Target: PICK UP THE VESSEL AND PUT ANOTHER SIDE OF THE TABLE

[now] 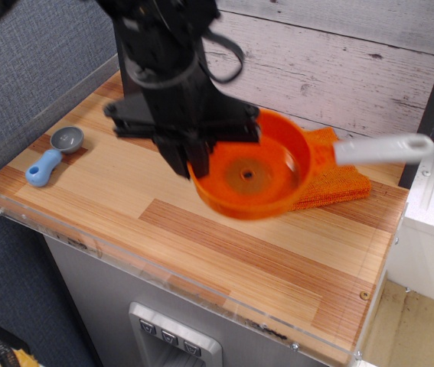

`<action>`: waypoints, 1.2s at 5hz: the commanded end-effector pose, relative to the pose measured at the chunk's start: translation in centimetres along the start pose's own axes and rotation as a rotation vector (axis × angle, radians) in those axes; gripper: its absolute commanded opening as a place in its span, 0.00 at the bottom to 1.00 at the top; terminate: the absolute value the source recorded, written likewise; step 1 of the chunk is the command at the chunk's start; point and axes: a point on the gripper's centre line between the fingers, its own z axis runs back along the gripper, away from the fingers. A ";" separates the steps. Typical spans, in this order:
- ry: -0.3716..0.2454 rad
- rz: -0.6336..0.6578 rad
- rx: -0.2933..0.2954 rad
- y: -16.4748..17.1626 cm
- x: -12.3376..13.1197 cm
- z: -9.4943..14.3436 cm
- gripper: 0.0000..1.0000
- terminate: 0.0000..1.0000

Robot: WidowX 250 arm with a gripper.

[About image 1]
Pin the orange folded cloth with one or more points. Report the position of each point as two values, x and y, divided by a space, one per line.
336 185

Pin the white ribbed side counter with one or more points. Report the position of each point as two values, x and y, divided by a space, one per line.
411 259

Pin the clear acrylic table guard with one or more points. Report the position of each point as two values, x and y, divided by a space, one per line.
296 279

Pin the orange pot with grey handle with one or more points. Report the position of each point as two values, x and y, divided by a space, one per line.
259 180

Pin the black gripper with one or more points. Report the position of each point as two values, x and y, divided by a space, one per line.
192 110

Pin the blue grey ice cream scoop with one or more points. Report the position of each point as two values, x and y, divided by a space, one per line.
64 141

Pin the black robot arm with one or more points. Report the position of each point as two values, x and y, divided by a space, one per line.
165 39

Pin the silver dispenser button panel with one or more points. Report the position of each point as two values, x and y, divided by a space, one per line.
163 341

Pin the grey toy fridge cabinet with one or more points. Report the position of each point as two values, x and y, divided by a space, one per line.
102 293

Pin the dark left vertical post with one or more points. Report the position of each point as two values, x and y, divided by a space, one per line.
124 82

